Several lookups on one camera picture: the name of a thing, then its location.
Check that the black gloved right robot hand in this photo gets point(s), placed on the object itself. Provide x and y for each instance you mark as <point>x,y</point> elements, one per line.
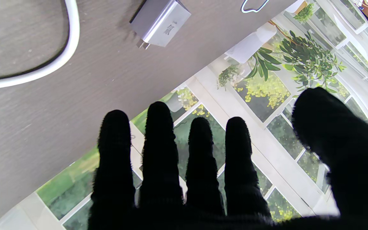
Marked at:
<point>203,191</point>

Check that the white rectangular planter box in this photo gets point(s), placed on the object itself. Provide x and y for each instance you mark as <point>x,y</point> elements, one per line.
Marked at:
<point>251,44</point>

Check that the white glazed door leaf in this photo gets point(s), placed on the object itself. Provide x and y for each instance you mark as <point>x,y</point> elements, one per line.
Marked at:
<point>219,137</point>

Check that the broad-leaf green plant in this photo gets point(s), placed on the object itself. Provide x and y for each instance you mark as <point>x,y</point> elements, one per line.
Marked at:
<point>262,64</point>

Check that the grey USB charger adapter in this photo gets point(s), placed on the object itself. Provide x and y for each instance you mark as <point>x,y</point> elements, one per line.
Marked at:
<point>164,22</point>

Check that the tall leafy potted tree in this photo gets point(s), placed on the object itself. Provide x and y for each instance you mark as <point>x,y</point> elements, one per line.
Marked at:
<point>308,57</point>

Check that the small plant in terracotta pot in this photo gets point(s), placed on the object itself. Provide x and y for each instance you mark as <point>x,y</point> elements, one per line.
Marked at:
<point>305,12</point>

